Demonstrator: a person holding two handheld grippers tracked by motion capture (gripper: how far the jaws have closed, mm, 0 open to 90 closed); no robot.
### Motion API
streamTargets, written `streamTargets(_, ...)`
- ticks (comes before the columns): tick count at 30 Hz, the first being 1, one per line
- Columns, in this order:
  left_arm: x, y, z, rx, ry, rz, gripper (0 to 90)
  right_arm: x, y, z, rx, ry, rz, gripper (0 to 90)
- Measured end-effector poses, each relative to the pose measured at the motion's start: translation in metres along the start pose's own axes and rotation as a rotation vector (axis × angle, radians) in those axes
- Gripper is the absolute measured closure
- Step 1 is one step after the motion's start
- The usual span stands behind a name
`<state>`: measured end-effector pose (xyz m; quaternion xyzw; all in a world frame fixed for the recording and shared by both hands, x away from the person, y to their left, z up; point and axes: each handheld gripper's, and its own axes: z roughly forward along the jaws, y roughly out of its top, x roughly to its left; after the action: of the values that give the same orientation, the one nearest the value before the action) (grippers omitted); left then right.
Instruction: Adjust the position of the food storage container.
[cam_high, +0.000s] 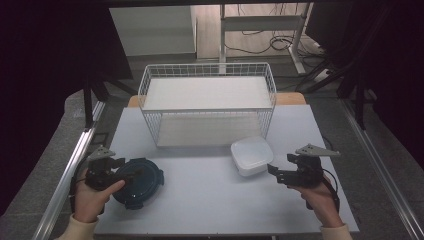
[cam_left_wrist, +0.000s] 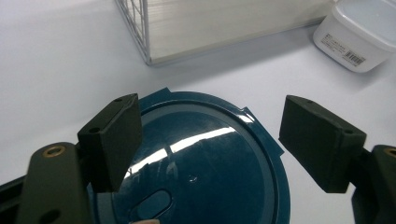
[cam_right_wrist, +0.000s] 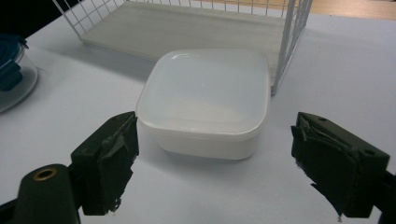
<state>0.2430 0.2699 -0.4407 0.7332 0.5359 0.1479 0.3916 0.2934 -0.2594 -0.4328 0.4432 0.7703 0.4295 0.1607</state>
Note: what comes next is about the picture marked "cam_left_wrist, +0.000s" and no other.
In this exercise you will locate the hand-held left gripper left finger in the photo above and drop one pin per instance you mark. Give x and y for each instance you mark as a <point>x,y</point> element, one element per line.
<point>112,140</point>

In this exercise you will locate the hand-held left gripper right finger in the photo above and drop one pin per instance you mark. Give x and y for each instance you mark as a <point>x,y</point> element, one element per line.
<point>317,146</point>

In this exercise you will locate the round container with blue lid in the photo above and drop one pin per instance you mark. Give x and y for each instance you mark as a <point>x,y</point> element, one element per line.
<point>211,168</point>

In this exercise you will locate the white rectangular plastic container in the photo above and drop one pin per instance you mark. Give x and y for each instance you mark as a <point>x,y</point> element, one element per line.
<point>358,37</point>

